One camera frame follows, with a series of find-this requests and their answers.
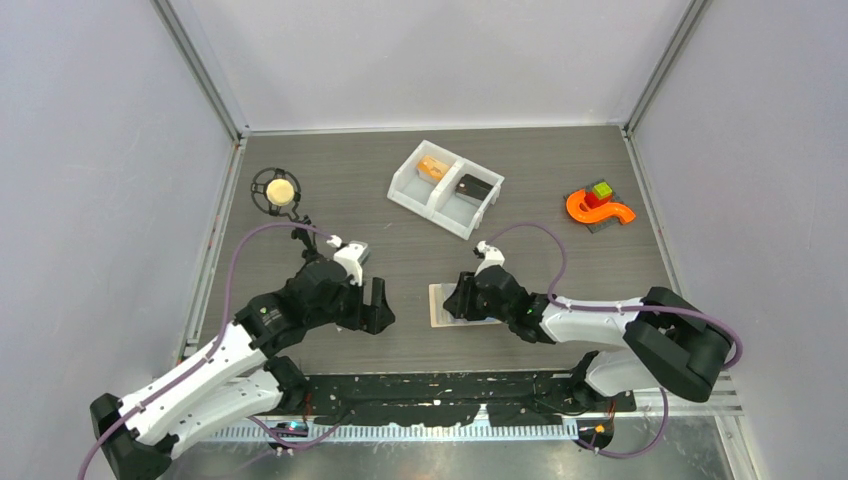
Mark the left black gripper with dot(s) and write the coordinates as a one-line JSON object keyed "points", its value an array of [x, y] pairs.
{"points": [[370, 318]]}

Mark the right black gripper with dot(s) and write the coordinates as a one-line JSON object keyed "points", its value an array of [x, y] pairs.
{"points": [[460, 303]]}

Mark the beige card holder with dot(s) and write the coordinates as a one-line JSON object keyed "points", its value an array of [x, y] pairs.
{"points": [[440, 317]]}

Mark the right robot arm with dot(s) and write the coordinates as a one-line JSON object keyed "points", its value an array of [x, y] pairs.
{"points": [[657, 340]]}

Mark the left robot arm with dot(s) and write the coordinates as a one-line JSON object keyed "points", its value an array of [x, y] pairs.
{"points": [[240, 373]]}

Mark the black card stack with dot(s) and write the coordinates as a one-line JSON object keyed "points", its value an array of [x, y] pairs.
{"points": [[472, 189]]}

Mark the orange card stack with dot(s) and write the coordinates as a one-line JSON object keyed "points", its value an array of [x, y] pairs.
{"points": [[431, 169]]}

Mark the white two-compartment bin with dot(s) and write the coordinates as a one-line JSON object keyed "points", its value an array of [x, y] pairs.
{"points": [[438, 203]]}

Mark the orange toy with blocks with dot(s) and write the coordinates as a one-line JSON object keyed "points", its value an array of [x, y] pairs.
{"points": [[597, 206]]}

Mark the microphone on black tripod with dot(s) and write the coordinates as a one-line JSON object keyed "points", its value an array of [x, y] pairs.
{"points": [[276, 192]]}

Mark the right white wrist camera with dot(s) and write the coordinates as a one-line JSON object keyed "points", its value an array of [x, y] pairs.
{"points": [[489, 256]]}

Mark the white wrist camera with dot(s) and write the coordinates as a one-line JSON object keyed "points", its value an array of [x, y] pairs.
{"points": [[351, 256], [489, 256]]}

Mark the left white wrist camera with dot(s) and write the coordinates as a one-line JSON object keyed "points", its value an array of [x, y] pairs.
{"points": [[351, 256]]}

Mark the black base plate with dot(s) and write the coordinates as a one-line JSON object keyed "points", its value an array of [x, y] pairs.
{"points": [[510, 398]]}

